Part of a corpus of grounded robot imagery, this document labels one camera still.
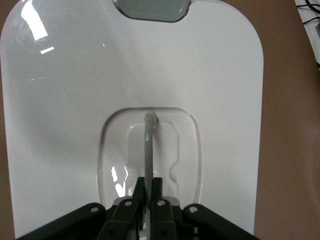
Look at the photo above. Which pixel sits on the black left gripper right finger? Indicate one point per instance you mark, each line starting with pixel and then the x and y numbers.
pixel 165 220

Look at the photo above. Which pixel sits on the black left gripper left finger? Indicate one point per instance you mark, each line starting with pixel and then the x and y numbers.
pixel 120 220

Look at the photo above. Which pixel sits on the white plastic box lid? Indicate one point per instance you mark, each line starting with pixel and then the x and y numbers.
pixel 75 100

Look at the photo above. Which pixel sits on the grey lid latch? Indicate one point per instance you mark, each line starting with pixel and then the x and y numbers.
pixel 152 10

